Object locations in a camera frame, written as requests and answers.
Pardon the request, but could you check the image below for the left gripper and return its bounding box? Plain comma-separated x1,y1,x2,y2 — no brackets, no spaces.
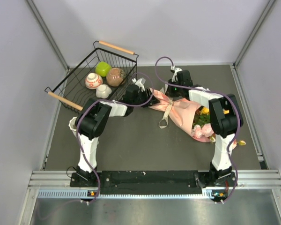
132,87,160,107

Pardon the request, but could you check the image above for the beige ribbon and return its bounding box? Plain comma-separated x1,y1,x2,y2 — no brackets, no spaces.
157,78,176,129

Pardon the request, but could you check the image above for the pink wrapping paper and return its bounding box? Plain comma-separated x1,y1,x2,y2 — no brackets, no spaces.
150,90,200,136

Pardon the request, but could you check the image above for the yellow flower bunch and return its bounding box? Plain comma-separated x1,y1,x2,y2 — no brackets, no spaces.
200,107,210,115

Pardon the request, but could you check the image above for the pink flower bunch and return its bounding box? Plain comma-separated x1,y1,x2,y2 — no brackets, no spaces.
191,113,246,147

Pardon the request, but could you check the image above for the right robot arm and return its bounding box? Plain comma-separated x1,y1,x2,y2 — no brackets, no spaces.
166,66,243,186

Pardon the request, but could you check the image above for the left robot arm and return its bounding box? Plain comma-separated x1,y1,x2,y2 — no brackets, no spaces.
69,84,159,187

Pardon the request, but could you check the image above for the white ribbed ceramic vase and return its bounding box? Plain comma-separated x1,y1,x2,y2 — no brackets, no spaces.
68,117,77,136

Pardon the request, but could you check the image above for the brown ceramic cup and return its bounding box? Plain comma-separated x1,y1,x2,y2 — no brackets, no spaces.
106,67,126,87

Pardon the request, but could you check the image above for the white flower-shaped cup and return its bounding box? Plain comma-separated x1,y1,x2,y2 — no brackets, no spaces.
96,84,112,99

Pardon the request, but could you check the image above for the green plastic cup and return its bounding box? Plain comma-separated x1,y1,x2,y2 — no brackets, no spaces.
95,61,112,77

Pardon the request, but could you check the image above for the white red-patterned bowl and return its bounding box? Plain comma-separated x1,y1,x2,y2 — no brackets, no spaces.
85,73,103,90

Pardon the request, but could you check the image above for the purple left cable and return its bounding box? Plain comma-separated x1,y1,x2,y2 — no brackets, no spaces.
65,71,155,204

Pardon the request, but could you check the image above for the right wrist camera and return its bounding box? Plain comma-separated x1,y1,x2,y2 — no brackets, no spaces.
170,66,182,74

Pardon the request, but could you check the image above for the black wire basket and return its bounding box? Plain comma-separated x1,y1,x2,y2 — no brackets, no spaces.
44,41,139,106

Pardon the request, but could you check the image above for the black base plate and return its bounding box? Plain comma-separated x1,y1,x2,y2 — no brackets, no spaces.
69,170,237,195

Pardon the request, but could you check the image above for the slotted cable duct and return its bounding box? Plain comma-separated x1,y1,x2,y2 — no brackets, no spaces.
37,187,228,200

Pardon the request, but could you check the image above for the aluminium front rail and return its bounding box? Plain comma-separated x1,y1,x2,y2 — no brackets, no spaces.
28,170,281,189

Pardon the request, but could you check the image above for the right frame post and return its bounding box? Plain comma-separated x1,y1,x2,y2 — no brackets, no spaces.
233,0,277,68

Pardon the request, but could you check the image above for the frame post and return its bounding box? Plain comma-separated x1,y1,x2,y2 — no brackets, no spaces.
233,0,277,68
25,0,69,70

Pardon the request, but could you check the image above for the left frame post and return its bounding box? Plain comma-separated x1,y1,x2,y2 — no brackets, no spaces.
25,0,69,70

